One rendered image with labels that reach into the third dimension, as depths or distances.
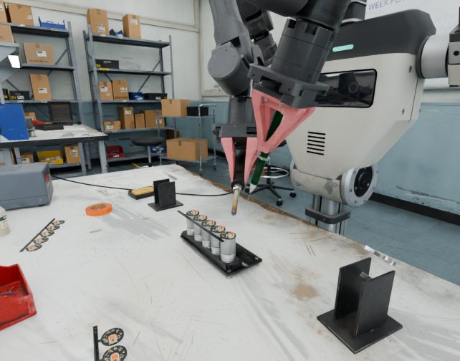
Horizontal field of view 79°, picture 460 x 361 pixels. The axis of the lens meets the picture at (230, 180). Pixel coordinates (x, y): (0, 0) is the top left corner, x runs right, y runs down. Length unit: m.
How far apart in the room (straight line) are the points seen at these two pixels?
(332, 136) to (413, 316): 0.48
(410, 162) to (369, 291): 2.75
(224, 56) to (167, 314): 0.39
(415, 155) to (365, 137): 2.32
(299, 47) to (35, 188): 0.71
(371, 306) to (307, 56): 0.29
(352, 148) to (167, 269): 0.52
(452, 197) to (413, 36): 2.33
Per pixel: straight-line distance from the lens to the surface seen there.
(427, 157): 3.02
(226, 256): 0.45
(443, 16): 3.05
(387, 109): 0.73
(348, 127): 0.76
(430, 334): 0.44
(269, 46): 1.05
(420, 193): 3.09
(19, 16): 4.67
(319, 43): 0.33
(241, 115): 0.51
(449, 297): 0.52
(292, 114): 0.33
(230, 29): 0.61
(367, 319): 0.39
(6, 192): 0.86
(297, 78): 0.33
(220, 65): 0.49
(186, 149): 3.98
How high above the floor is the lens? 1.01
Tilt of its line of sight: 16 degrees down
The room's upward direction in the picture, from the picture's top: straight up
